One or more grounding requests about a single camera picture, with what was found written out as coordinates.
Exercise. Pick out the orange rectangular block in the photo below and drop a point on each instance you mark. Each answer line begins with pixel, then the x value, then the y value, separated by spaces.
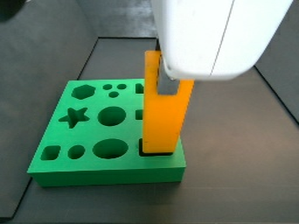
pixel 165 110

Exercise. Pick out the green foam shape board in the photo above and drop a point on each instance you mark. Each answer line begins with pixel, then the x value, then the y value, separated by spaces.
pixel 91 145

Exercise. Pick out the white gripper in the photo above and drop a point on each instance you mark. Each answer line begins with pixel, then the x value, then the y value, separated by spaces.
pixel 213 39

